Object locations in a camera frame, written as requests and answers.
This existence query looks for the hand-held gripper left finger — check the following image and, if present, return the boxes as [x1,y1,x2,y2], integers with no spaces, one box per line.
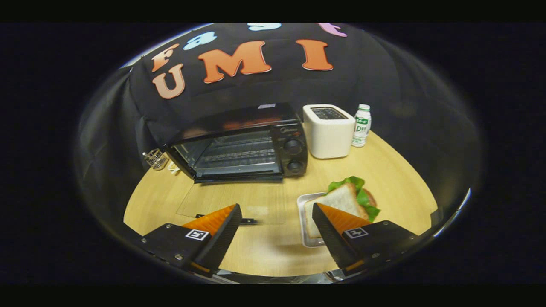
[136,203,243,278]

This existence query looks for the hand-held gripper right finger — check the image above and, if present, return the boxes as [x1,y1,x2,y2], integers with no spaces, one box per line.
[312,203,421,278]

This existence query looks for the lettuce sandwich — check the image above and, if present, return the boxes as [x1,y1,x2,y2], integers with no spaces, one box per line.
[304,176,381,238]

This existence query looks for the black toaster oven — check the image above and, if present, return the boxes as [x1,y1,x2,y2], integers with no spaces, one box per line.
[164,102,308,226]

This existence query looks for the white pop-up toaster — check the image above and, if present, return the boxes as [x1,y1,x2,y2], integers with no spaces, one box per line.
[303,104,356,159]

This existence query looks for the white ribbed tray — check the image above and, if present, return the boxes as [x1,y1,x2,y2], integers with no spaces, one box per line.
[297,193,331,248]

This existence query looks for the clear glass cup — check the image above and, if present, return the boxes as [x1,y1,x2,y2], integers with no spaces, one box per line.
[143,148,169,171]

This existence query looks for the white bottle green label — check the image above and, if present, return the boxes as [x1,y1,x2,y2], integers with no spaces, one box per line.
[351,104,372,148]

